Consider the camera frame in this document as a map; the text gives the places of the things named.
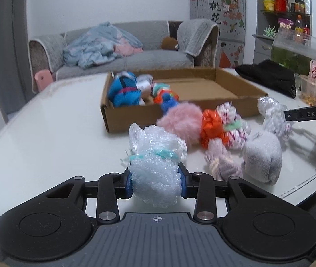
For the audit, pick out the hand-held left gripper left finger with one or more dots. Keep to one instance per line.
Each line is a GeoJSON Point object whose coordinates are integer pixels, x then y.
{"type": "Point", "coordinates": [129, 185]}

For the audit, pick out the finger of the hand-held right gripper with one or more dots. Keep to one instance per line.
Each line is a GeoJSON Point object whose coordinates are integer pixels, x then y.
{"type": "Point", "coordinates": [308, 114]}

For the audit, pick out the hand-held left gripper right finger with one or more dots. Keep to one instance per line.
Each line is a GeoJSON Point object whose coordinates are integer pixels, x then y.
{"type": "Point", "coordinates": [182, 185]}

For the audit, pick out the bubble wrap bundle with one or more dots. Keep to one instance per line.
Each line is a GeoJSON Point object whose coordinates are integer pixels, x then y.
{"type": "Point", "coordinates": [155, 178]}

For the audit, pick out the lavender white cloth bundle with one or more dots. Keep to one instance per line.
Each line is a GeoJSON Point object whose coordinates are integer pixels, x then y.
{"type": "Point", "coordinates": [224, 164]}

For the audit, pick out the pink fluffy ball blue hat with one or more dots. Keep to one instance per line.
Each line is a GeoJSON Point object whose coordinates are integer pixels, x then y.
{"type": "Point", "coordinates": [180, 122]}

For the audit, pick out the grey sock bundle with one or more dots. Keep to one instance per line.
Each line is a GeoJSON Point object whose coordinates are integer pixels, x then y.
{"type": "Point", "coordinates": [263, 158]}

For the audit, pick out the shallow cardboard box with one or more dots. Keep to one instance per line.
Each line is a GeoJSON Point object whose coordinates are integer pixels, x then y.
{"type": "Point", "coordinates": [135, 116]}

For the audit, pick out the pink white patterned bundle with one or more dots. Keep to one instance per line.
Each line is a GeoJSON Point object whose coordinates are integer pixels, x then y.
{"type": "Point", "coordinates": [233, 133]}

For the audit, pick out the orange plastic bundle green bow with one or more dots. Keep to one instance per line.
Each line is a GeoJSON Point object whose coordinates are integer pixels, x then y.
{"type": "Point", "coordinates": [158, 97]}

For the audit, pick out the blue knitted bundle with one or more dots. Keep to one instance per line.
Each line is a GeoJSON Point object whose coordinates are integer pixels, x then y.
{"type": "Point", "coordinates": [124, 89]}

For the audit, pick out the small grey cloth bundle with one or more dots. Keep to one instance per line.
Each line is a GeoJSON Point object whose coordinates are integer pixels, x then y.
{"type": "Point", "coordinates": [145, 78]}

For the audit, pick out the clear plastic snack cup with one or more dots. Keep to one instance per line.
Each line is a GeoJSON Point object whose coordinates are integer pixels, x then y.
{"type": "Point", "coordinates": [313, 91]}

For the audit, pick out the black knit hat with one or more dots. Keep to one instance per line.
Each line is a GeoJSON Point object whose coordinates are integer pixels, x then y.
{"type": "Point", "coordinates": [266, 75]}

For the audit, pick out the glass fish tank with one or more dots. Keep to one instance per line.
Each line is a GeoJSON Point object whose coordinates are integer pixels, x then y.
{"type": "Point", "coordinates": [297, 52]}

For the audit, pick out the grey shelf cabinet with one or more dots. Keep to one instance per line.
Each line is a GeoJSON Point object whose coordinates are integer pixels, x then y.
{"type": "Point", "coordinates": [262, 48]}

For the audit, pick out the green plant decoration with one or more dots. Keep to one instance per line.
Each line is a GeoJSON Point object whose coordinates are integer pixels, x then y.
{"type": "Point", "coordinates": [270, 32]}

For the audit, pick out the purple snack bag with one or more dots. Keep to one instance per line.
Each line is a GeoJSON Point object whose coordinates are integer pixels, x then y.
{"type": "Point", "coordinates": [285, 23]}

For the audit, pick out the dark jar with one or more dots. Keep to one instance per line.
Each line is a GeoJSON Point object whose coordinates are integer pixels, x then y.
{"type": "Point", "coordinates": [299, 6]}

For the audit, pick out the red jar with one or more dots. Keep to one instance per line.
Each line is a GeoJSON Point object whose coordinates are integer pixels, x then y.
{"type": "Point", "coordinates": [280, 3]}

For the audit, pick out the yellow tub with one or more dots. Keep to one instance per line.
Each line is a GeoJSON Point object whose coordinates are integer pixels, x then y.
{"type": "Point", "coordinates": [269, 5]}

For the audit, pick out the grey sofa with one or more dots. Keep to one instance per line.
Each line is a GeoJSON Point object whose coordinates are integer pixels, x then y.
{"type": "Point", "coordinates": [152, 61]}

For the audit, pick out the floral decorated fridge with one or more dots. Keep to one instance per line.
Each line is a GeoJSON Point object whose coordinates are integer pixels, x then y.
{"type": "Point", "coordinates": [219, 19]}

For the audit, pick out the pink plastic chair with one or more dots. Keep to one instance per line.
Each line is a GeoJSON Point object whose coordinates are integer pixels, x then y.
{"type": "Point", "coordinates": [44, 79]}

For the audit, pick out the pink cloth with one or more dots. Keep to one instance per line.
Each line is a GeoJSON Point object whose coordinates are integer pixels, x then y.
{"type": "Point", "coordinates": [126, 48]}

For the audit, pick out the brown plush toy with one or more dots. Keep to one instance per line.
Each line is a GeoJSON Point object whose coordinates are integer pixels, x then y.
{"type": "Point", "coordinates": [169, 44]}

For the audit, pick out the light blue blanket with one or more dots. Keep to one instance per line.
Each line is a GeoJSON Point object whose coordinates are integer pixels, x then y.
{"type": "Point", "coordinates": [94, 47]}

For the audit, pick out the grey door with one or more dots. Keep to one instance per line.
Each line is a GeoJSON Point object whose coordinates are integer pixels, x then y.
{"type": "Point", "coordinates": [5, 47]}

